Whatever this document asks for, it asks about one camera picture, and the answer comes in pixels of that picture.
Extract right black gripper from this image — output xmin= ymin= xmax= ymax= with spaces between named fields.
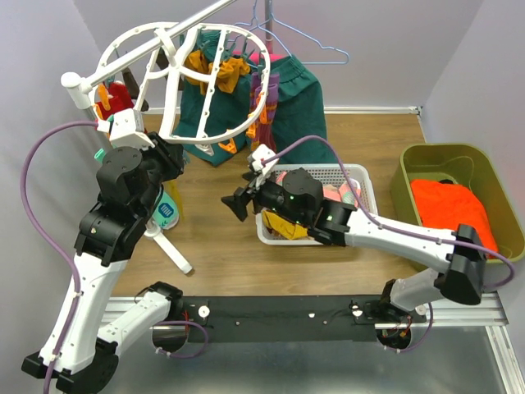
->
xmin=220 ymin=167 xmax=308 ymax=227

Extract mustard yellow sock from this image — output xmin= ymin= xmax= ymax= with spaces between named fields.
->
xmin=164 ymin=180 xmax=185 ymax=219

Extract white round clip hanger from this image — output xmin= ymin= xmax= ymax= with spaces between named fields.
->
xmin=94 ymin=22 xmax=271 ymax=151

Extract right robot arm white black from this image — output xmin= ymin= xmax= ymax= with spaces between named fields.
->
xmin=221 ymin=168 xmax=486 ymax=322

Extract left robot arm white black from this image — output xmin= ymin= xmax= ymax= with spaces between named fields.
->
xmin=21 ymin=133 xmax=192 ymax=393

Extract mustard yellow hanging socks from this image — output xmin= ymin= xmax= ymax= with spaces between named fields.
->
xmin=184 ymin=50 xmax=250 ymax=94

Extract pink socks in basket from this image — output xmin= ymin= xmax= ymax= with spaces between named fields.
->
xmin=270 ymin=170 xmax=364 ymax=210

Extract orange clothespin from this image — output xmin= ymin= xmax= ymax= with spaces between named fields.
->
xmin=218 ymin=138 xmax=238 ymax=154

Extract purple striped hanging sock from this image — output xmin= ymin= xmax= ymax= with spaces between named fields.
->
xmin=245 ymin=71 xmax=280 ymax=152

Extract red hanging garment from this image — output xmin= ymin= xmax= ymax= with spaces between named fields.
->
xmin=94 ymin=81 xmax=134 ymax=120

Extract green trousers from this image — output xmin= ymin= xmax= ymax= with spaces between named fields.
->
xmin=173 ymin=31 xmax=335 ymax=167

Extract dark brown hanging sock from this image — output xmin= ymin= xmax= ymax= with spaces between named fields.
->
xmin=121 ymin=67 xmax=140 ymax=100

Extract white laundry basket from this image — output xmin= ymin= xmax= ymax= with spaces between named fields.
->
xmin=255 ymin=163 xmax=378 ymax=246

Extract white drying rack pole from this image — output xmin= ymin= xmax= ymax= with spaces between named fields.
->
xmin=61 ymin=0 xmax=239 ymax=275

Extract pink garment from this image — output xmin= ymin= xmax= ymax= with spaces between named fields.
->
xmin=248 ymin=53 xmax=285 ymax=66

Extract vertical metal pole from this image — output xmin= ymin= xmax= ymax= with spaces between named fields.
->
xmin=264 ymin=0 xmax=274 ymax=54

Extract orange cloth in bin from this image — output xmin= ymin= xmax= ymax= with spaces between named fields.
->
xmin=410 ymin=179 xmax=499 ymax=252

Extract olive green plastic bin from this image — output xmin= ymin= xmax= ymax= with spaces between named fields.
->
xmin=389 ymin=142 xmax=525 ymax=272

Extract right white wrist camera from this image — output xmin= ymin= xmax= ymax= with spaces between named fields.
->
xmin=248 ymin=144 xmax=279 ymax=188

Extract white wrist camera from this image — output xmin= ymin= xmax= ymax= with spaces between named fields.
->
xmin=96 ymin=108 xmax=154 ymax=150
xmin=248 ymin=144 xmax=279 ymax=188

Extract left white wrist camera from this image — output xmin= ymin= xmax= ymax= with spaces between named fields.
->
xmin=96 ymin=108 xmax=154 ymax=150

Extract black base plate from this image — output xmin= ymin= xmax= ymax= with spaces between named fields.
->
xmin=170 ymin=295 xmax=407 ymax=343

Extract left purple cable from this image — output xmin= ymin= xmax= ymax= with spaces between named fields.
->
xmin=20 ymin=120 xmax=102 ymax=394

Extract blue wire hanger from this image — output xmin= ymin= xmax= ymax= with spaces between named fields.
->
xmin=234 ymin=1 xmax=351 ymax=66

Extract aluminium rail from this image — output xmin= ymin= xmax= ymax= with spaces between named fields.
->
xmin=100 ymin=292 xmax=509 ymax=328

